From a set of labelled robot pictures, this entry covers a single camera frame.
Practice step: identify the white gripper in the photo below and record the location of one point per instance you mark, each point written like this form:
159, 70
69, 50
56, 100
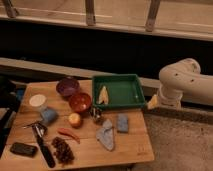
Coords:
153, 103

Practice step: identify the black eraser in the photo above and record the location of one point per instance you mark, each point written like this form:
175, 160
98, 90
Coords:
23, 149

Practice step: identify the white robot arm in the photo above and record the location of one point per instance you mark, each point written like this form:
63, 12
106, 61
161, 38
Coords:
178, 78

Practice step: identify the red bowl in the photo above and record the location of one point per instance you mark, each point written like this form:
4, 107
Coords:
80, 102

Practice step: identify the purple bowl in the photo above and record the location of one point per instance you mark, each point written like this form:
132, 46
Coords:
67, 86

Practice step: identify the green plastic tray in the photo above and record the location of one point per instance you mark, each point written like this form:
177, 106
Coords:
124, 91

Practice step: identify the blue sponge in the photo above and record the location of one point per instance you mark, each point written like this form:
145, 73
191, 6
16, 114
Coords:
122, 123

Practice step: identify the small metal clip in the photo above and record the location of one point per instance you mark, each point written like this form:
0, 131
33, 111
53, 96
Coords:
96, 114

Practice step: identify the blue grey cloth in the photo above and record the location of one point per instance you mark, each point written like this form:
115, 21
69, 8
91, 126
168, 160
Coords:
105, 135

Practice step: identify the yellow red apple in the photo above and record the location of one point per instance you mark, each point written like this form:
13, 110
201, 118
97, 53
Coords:
75, 120

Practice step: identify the red chili pepper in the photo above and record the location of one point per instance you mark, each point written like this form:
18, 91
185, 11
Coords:
67, 132

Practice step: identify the bunch of dark grapes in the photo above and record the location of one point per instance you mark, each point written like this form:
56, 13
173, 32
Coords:
63, 152

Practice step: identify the blue cup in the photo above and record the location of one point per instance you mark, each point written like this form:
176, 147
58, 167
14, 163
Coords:
49, 116

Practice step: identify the wooden board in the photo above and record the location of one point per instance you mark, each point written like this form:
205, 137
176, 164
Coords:
133, 147

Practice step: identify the white round lid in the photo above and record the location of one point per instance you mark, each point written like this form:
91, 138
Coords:
37, 100

